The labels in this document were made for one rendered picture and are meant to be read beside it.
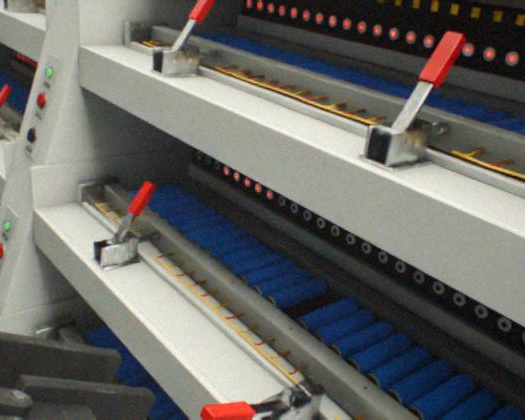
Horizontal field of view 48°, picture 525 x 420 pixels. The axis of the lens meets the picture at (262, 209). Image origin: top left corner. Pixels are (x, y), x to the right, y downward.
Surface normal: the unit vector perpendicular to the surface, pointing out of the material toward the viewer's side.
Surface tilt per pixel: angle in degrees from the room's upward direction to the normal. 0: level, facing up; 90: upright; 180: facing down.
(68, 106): 90
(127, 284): 18
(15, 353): 90
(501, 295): 108
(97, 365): 90
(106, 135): 90
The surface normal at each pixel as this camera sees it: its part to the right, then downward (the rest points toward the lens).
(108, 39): 0.62, 0.36
